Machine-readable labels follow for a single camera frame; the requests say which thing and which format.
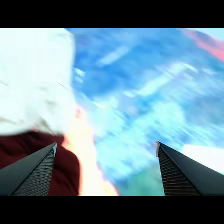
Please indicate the white garment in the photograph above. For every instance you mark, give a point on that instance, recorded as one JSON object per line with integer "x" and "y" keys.
{"x": 33, "y": 76}

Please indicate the dark red garment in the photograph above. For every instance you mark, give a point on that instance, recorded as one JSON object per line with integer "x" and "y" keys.
{"x": 66, "y": 170}

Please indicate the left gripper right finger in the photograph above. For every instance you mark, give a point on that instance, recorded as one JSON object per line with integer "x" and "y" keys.
{"x": 186, "y": 178}

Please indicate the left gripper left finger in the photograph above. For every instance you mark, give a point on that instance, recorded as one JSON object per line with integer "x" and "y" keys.
{"x": 30, "y": 176}

